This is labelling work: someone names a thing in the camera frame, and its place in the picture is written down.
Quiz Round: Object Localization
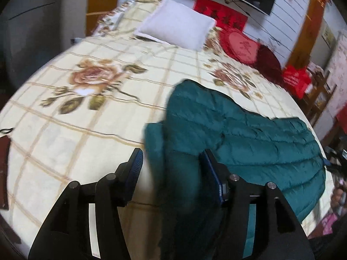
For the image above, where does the white pillow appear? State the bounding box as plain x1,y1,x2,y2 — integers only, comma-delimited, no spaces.
133,0,216,50

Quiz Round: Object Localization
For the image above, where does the framed wall picture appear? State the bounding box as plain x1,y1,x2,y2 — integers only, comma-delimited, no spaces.
322,26,334,49

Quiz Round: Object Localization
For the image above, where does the red gift bag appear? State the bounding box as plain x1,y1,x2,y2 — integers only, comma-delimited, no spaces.
282,65,312,99

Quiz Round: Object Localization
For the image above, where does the dark brown cloth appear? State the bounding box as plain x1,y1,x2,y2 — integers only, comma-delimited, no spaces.
0,128,13,212

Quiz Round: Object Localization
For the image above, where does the wooden chair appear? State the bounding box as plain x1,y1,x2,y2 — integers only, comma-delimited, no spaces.
300,62,337,126

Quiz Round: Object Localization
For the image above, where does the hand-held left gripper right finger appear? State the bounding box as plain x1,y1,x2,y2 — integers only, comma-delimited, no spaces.
199,148,315,260

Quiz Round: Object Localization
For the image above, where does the floral upright mattress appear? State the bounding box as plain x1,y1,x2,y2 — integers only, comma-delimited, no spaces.
327,32,347,117

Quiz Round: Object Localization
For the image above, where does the pink printed cloth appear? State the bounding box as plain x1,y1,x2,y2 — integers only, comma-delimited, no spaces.
320,211,342,236

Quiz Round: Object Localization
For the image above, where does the large red paper bag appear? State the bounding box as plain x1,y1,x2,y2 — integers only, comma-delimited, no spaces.
335,106,347,133

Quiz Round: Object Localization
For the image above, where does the floral checked bedspread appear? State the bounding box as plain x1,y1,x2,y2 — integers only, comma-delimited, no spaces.
0,0,335,258

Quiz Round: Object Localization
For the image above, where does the orange wooden door frame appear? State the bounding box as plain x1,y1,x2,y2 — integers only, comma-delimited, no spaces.
285,0,330,68

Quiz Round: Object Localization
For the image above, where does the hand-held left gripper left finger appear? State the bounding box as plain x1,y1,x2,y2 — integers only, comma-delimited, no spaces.
28,148,144,260

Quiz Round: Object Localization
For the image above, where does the green puffer jacket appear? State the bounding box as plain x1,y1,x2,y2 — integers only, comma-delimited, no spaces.
144,79,326,260

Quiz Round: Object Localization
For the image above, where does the red heart-shaped cushion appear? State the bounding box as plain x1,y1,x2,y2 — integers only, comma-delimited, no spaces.
218,27,262,66

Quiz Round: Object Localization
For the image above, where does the brown wooden door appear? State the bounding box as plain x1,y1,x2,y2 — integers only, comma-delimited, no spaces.
86,0,122,37

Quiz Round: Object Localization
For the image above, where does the dark red fringed cushion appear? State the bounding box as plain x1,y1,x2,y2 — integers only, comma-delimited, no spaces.
253,45,285,86

